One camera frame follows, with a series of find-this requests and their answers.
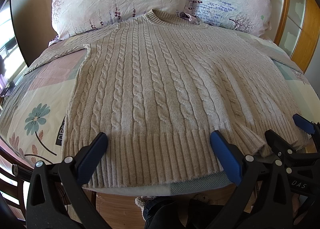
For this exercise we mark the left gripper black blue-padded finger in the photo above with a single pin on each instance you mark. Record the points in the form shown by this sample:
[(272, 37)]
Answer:
[(56, 198), (245, 171)]

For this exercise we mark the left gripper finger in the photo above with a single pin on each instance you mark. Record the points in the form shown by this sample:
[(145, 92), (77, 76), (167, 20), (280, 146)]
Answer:
[(279, 146), (310, 128)]

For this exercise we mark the beige cable-knit sweater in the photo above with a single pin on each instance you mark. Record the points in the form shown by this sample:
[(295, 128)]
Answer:
[(158, 86)]

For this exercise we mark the dark wooden chair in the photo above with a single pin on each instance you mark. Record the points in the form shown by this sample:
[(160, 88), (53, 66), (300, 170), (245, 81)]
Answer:
[(14, 176)]

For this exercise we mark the patchwork floral bed sheet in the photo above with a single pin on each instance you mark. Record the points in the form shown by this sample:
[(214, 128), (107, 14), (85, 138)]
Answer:
[(32, 121)]

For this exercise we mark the wooden headboard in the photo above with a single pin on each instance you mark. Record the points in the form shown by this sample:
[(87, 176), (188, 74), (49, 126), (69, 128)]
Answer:
[(295, 29)]

